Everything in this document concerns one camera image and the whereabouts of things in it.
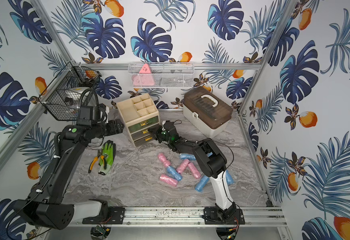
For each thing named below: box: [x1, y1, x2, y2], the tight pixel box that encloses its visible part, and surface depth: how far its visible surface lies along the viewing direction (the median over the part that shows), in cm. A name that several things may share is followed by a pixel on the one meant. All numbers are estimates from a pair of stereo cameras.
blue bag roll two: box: [195, 175, 210, 193], surface depth 85 cm
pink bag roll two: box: [176, 159, 190, 175], surface depth 90 cm
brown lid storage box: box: [182, 86, 234, 138], surface depth 100 cm
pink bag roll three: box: [188, 162, 202, 179], surface depth 90 cm
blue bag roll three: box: [180, 153, 197, 161], surface depth 94 cm
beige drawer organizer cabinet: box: [116, 93, 160, 148], surface depth 90 cm
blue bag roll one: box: [166, 165, 183, 181], surface depth 89 cm
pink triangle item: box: [131, 63, 155, 86], surface depth 92 cm
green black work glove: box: [98, 140, 116, 176], surface depth 97 cm
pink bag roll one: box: [157, 152, 172, 168], surface depth 94 cm
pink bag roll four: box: [159, 174, 179, 187], surface depth 86 cm
